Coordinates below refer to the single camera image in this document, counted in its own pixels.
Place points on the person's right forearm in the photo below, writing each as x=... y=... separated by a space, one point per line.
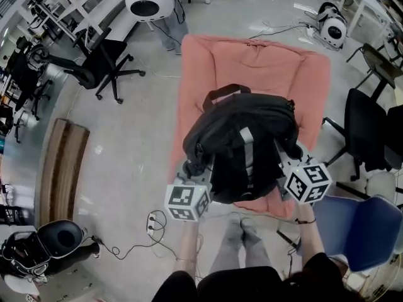
x=310 y=234

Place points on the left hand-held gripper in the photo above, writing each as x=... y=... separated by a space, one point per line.
x=185 y=200

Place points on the person's black shirt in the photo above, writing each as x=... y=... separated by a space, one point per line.
x=239 y=285

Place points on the person's grey trousers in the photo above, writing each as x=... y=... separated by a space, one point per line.
x=236 y=247

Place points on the pink fabric chair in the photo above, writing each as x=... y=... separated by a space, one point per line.
x=252 y=64

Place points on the dark small table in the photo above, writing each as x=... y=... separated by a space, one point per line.
x=378 y=61

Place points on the black office chair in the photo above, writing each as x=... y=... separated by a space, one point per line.
x=100 y=64
x=365 y=127
x=25 y=71

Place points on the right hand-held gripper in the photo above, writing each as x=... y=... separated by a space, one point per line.
x=307 y=184

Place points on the wooden step platform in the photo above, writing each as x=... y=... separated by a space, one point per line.
x=60 y=175

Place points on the person's left forearm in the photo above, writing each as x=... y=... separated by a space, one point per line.
x=189 y=247

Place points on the white power strip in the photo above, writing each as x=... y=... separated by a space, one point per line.
x=309 y=31
x=151 y=223

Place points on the black wrist band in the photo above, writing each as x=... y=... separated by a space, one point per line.
x=305 y=221

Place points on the blue chair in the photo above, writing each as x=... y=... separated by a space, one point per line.
x=362 y=231

